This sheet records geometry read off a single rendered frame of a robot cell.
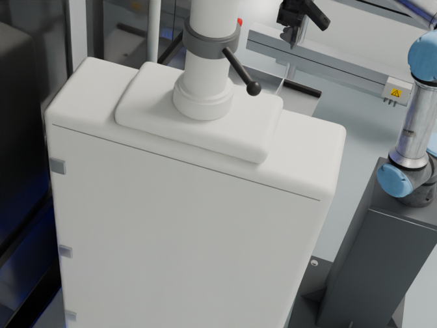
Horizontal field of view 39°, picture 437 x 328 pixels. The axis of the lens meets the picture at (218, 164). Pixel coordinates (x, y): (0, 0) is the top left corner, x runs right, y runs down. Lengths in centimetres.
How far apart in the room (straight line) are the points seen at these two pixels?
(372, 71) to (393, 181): 125
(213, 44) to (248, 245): 39
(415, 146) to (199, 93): 100
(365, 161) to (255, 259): 231
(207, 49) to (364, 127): 275
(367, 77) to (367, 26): 60
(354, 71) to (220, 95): 216
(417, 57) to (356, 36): 201
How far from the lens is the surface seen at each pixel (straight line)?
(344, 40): 373
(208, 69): 95
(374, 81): 312
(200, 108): 98
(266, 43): 316
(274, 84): 227
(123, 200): 113
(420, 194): 210
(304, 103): 222
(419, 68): 171
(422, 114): 180
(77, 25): 123
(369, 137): 357
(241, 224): 108
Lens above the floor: 225
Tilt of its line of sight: 45 degrees down
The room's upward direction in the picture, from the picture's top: 10 degrees clockwise
